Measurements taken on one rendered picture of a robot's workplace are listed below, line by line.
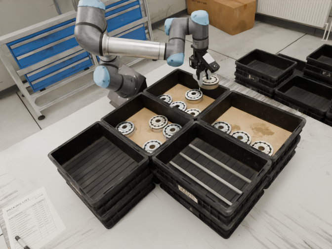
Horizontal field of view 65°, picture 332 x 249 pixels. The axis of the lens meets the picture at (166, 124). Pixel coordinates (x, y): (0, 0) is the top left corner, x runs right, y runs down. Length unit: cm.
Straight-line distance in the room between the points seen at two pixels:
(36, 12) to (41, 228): 293
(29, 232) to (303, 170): 130
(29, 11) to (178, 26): 280
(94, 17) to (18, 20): 262
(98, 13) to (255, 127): 91
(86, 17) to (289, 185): 116
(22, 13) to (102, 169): 282
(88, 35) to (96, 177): 63
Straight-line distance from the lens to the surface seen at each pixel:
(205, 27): 121
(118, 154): 131
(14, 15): 378
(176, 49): 116
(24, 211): 150
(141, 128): 140
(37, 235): 139
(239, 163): 121
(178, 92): 160
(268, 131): 136
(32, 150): 177
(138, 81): 164
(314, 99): 237
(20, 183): 163
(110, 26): 325
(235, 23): 413
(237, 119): 140
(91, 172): 129
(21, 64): 301
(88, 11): 124
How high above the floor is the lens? 177
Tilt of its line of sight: 43 degrees down
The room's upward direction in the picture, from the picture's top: 10 degrees counter-clockwise
